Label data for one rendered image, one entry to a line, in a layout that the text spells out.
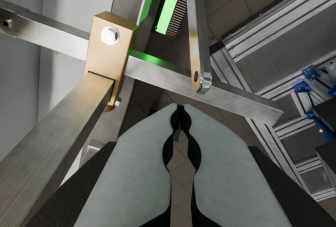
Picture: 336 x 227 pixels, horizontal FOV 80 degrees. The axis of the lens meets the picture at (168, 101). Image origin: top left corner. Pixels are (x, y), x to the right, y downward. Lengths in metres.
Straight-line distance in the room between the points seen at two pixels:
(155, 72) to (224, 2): 0.86
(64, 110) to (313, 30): 0.97
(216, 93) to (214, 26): 0.84
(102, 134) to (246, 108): 0.35
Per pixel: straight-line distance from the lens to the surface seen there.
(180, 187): 1.82
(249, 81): 1.02
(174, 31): 0.39
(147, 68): 0.28
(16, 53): 0.51
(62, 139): 0.19
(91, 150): 0.53
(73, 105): 0.23
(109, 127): 0.51
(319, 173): 1.59
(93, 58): 0.28
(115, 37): 0.26
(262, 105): 0.33
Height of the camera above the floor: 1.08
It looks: 60 degrees down
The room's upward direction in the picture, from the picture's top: 175 degrees counter-clockwise
